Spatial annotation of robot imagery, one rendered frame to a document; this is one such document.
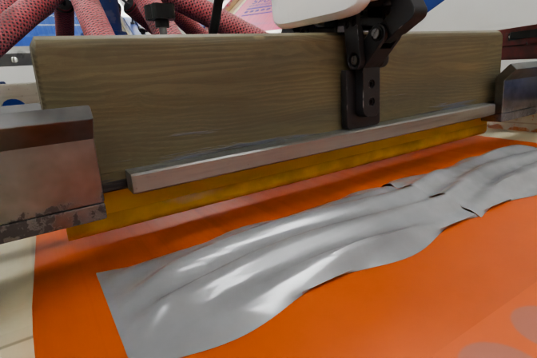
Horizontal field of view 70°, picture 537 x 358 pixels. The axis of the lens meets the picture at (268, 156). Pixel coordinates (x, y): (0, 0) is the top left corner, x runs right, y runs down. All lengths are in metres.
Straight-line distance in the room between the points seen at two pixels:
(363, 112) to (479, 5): 2.29
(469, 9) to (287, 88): 2.35
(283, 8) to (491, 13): 2.24
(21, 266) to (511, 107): 0.40
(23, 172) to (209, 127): 0.09
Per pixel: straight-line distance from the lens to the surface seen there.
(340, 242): 0.18
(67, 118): 0.17
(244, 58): 0.22
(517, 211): 0.25
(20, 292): 0.20
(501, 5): 2.48
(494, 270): 0.18
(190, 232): 0.22
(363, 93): 0.26
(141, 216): 0.22
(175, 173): 0.20
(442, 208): 0.23
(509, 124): 0.50
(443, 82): 0.35
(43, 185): 0.19
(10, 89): 0.43
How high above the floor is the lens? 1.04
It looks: 13 degrees down
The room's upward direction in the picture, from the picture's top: 4 degrees counter-clockwise
